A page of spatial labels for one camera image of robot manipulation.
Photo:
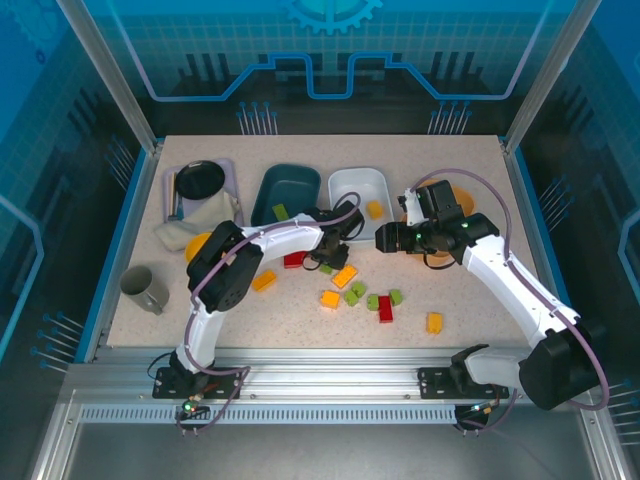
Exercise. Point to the long green lego brick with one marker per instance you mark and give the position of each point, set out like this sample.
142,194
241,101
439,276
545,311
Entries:
280,211
326,269

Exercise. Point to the yellow lego brick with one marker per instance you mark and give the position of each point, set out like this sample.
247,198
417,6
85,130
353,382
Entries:
434,323
374,209

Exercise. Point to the orange plastic container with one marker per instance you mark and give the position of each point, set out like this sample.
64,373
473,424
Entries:
467,201

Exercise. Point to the white plastic container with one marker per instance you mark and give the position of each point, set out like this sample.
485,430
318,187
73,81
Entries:
357,187

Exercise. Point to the small green lego brick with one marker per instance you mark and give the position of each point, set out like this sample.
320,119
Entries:
373,302
396,297
351,298
358,288

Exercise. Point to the teal plastic container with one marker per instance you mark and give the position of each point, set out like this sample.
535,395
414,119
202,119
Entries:
290,192

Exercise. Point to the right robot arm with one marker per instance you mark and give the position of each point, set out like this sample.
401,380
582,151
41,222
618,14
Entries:
505,280

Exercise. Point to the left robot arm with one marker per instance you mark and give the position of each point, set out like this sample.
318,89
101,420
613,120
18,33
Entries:
280,237

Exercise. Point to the long orange lego brick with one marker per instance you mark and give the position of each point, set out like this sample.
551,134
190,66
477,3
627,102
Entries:
264,280
346,275

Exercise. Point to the red stacked lego brick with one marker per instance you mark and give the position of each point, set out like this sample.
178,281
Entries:
295,260

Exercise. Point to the small orange lego brick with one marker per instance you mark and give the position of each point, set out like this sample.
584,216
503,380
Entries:
330,299

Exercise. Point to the long red lego brick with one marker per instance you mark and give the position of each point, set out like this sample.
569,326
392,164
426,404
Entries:
385,308

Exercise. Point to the lavender tray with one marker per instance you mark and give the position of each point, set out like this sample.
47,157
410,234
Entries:
229,172

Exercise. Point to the yellow bowl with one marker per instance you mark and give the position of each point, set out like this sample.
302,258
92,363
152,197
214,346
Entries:
196,245

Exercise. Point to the beige cloth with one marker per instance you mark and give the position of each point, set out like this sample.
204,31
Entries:
200,215

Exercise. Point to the black round plate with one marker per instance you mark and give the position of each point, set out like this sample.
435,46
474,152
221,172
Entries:
200,180

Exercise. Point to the small circuit board with LED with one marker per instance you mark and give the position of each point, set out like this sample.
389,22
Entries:
477,410
190,407

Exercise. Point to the grey cup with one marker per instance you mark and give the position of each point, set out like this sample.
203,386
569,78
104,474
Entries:
145,290

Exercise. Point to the grey metal lower panel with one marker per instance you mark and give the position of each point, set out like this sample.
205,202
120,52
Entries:
320,450

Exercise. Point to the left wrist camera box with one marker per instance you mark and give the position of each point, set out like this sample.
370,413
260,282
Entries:
355,222

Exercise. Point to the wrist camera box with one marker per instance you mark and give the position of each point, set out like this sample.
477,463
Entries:
355,222
440,197

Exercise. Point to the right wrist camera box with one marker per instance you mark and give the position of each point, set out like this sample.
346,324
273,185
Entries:
440,197

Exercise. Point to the aluminium front rail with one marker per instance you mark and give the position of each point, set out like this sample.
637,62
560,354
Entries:
325,370

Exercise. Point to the aluminium frame post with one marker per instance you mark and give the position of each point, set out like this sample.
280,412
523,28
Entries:
537,85
119,85

